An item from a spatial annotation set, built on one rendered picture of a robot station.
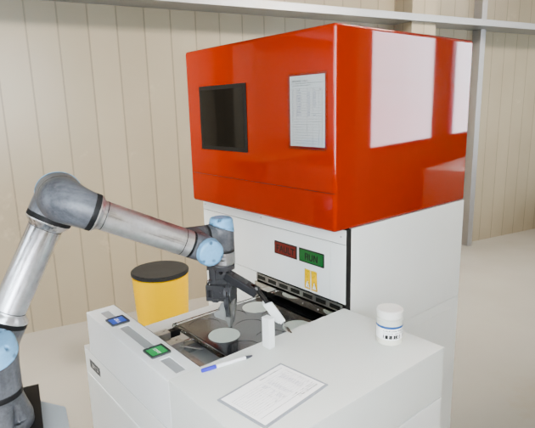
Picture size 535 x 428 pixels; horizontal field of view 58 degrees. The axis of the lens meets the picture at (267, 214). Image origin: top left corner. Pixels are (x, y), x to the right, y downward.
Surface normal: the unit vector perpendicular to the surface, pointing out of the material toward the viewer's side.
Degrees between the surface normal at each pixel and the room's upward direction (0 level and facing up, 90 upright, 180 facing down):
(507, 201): 90
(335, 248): 90
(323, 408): 0
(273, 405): 0
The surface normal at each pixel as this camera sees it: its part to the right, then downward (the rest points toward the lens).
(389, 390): 0.64, 0.14
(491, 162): 0.46, 0.18
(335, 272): -0.77, 0.15
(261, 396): -0.03, -0.98
